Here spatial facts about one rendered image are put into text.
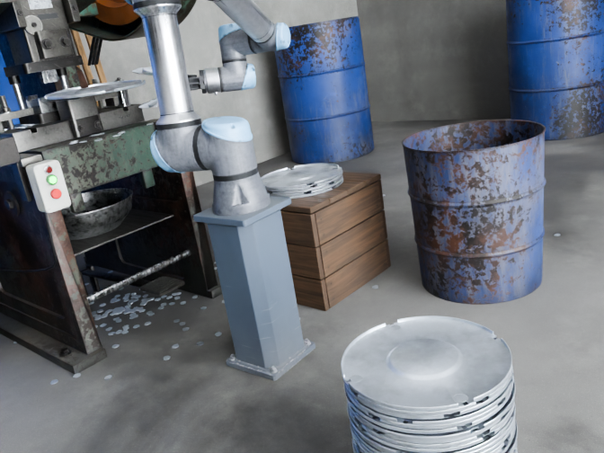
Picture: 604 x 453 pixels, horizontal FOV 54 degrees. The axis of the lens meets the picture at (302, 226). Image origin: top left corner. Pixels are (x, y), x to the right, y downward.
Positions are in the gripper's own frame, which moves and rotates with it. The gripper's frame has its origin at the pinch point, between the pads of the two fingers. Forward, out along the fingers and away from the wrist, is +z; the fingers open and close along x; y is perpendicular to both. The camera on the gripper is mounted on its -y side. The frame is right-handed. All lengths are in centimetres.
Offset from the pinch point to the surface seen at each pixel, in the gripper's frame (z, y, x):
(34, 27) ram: 27.8, -10.4, -20.7
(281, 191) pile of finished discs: -40, 3, 37
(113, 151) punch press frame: 11.2, -3.5, 18.3
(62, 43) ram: 21.3, -12.7, -15.4
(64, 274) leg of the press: 29, 19, 49
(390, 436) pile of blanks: -39, 113, 51
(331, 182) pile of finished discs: -56, 3, 37
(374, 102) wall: -167, -310, 51
